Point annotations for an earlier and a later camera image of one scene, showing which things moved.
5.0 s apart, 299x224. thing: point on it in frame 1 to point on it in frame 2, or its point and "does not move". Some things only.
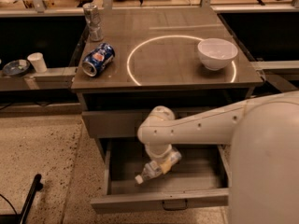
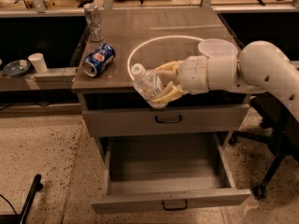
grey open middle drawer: [201, 179] does not move
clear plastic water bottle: [152, 169] to [146, 84]
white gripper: [162, 157] to [193, 74]
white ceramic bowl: [216, 53] does not move
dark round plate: [16, 67] does not move
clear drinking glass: [94, 24] does not move
